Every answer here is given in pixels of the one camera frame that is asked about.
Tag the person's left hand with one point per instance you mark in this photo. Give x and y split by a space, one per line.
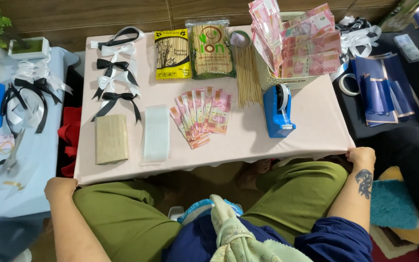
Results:
60 189

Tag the person's right hand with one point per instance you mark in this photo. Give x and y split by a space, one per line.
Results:
362 159

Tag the person's right fingers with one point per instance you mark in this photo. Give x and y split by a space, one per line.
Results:
358 151

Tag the pink tablecloth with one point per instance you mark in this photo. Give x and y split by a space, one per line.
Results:
253 134

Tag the teal fluffy cushion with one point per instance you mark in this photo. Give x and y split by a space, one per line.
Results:
393 203

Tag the white tape roll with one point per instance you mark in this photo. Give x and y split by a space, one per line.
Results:
344 85

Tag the stack of navy wrapping sheets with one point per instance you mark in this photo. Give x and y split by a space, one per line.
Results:
384 87

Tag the blue tape dispenser with roll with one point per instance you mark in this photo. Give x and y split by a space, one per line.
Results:
276 112

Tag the person's navy shirt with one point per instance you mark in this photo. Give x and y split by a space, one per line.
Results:
333 242

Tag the patterned rug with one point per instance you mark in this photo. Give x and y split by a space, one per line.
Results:
391 242

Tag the person's foot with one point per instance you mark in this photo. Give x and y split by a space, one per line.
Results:
253 173

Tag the heap of white black ribbons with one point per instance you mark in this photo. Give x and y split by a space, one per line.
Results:
358 36

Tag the bunch of banknotes on skewers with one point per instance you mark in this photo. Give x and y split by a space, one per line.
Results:
309 47

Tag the white plastic basket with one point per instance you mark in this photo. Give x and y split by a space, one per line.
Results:
267 78

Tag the bundle of loose bamboo skewers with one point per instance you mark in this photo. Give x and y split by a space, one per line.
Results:
248 78

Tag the green cardboard box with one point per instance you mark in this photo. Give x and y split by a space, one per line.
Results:
400 16

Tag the person's pale floral scarf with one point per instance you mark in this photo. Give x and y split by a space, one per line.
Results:
236 240

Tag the fan of pink banknotes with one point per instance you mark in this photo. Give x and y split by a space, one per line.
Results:
204 112

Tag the green tape roll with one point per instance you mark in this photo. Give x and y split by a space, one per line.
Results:
239 38

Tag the blue frilled cloth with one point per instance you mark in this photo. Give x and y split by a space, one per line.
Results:
195 211

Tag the green label bamboo skewer packet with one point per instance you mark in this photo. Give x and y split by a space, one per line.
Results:
211 51

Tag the stack of clear plastic sleeves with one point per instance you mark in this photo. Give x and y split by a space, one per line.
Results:
156 133

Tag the yellow bamboo skewer packet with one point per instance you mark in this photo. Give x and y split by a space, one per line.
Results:
173 54

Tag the person's green trousers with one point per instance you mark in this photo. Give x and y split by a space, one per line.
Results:
129 218

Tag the tan stack of wooden sticks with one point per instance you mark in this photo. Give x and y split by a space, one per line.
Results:
111 140

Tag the long-tailed black ribbon bow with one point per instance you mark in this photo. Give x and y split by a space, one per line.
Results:
116 97

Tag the large white ribbon bow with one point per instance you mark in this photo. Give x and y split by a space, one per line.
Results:
113 80

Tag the small white ribbon bow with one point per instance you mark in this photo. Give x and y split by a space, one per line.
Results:
118 50

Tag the short-tailed black ribbon bow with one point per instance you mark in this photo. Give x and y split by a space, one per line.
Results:
112 65

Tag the black and white ribbon loop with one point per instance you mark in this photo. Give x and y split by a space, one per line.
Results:
120 36

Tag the red cloth bag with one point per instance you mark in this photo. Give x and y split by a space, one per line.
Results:
70 134

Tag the light blue tablecloth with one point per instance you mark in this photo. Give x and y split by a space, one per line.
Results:
38 160

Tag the heap of white ribbon bows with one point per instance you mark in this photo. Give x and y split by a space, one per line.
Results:
40 72

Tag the white planter with green plant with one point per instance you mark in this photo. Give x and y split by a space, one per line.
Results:
29 49

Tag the gold paper strip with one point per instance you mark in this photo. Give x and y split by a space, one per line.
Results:
13 184

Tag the yellow rubber band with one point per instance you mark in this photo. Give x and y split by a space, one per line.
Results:
6 147

